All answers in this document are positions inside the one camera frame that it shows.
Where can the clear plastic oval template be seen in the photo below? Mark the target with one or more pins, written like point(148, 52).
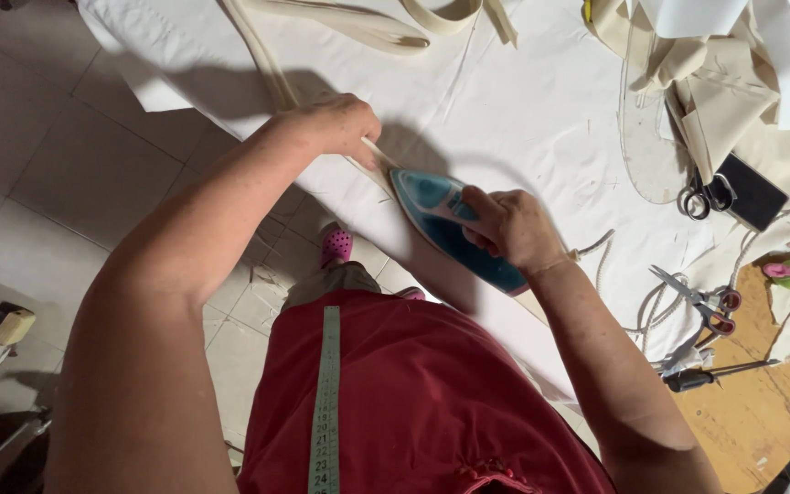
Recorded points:
point(652, 151)

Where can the person's red shirt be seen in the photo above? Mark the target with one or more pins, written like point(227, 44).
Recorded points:
point(429, 411)

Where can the pink clog shoe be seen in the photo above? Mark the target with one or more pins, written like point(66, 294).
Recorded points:
point(335, 245)
point(412, 293)

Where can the person's beige trousers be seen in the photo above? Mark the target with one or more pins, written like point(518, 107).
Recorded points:
point(330, 281)

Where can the cream fabric scrap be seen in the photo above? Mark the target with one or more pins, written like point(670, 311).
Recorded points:
point(789, 322)

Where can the person's right hand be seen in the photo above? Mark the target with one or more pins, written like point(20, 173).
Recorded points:
point(518, 230)

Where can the long cream fabric strip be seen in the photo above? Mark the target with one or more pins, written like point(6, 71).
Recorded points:
point(273, 79)

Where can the folded cream fabric strip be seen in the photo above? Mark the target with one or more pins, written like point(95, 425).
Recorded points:
point(361, 24)

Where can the white paper sheet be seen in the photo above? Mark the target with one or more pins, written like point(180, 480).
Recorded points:
point(779, 48)

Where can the pile of cream fabric pieces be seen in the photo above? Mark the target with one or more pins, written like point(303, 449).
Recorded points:
point(731, 82)

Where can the person's left hand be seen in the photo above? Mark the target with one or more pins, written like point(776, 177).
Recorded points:
point(330, 127)

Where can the blue and white steam iron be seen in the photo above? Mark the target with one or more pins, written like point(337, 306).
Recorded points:
point(446, 237)

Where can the white ironing sheet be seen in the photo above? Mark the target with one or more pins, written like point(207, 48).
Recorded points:
point(505, 116)

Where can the wooden block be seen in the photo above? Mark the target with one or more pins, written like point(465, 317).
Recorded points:
point(11, 327)

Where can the green measuring tape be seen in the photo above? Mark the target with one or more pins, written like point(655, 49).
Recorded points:
point(326, 411)

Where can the black phone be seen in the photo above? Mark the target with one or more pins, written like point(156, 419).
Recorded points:
point(755, 192)

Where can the wide cream fabric band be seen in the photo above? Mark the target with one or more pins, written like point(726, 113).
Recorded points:
point(457, 17)

